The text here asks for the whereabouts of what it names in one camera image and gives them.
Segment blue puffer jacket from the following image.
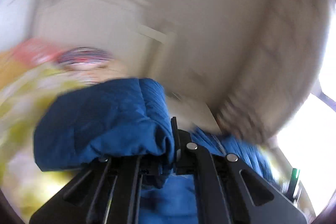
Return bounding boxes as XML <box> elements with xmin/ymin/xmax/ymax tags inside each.
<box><xmin>30</xmin><ymin>79</ymin><xmax>278</xmax><ymax>223</ymax></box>

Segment white and yellow checked bedsheet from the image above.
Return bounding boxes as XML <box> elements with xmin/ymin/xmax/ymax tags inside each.
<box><xmin>0</xmin><ymin>66</ymin><xmax>87</xmax><ymax>217</ymax></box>

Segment floral patterned pillow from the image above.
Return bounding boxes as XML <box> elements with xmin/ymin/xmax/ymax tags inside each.
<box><xmin>56</xmin><ymin>47</ymin><xmax>113</xmax><ymax>71</ymax></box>

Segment striped nautical curtain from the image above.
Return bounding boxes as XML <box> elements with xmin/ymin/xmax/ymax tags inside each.
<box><xmin>217</xmin><ymin>0</ymin><xmax>330</xmax><ymax>144</ymax></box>

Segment white wooden headboard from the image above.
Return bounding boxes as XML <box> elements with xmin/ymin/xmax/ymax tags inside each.
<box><xmin>31</xmin><ymin>0</ymin><xmax>177</xmax><ymax>82</ymax></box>

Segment window frame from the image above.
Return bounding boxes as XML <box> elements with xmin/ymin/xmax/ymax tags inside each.
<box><xmin>310</xmin><ymin>79</ymin><xmax>336</xmax><ymax>112</ymax></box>

